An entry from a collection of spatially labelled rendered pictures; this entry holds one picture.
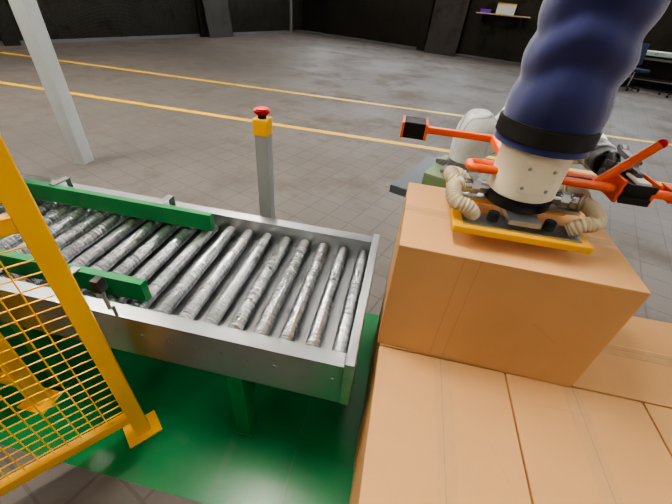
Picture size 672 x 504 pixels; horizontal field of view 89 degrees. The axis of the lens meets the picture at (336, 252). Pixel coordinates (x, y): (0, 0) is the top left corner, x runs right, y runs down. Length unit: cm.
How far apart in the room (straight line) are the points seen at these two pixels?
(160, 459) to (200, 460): 15
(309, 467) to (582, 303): 110
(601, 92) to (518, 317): 56
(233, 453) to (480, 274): 115
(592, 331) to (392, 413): 58
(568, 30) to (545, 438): 97
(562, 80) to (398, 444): 91
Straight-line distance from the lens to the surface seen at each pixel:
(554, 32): 92
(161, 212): 174
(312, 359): 105
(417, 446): 103
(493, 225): 97
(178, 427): 169
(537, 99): 91
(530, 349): 118
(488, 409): 116
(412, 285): 99
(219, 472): 158
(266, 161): 165
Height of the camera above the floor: 145
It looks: 37 degrees down
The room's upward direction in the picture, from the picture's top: 5 degrees clockwise
